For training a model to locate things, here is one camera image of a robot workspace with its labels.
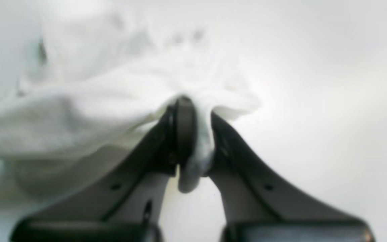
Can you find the white printed T-shirt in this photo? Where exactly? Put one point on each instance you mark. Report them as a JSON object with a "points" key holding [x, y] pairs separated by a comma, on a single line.
{"points": [[106, 79]]}

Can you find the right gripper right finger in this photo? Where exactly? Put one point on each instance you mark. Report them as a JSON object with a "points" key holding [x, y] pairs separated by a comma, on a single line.
{"points": [[261, 206]]}

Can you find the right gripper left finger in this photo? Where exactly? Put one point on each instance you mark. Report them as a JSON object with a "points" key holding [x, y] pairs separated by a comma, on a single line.
{"points": [[124, 205]]}

